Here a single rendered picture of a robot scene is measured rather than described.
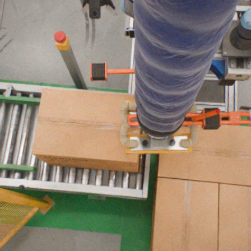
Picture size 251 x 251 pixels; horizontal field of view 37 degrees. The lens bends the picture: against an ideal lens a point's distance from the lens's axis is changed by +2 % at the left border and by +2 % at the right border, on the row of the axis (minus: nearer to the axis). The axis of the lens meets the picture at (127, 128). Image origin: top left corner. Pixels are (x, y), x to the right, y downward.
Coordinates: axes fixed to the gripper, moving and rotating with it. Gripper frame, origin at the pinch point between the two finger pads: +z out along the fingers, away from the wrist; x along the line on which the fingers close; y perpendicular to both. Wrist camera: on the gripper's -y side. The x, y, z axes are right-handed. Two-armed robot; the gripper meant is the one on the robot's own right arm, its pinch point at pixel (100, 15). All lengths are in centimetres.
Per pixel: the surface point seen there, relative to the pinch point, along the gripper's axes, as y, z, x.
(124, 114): -35.1, 31.6, -12.4
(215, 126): -40, 25, -56
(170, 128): -47, 7, -34
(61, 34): 16, 48, 29
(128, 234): -95, 152, -15
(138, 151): -52, 39, -21
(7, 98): -12, 88, 70
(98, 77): -18.2, 25.4, 2.0
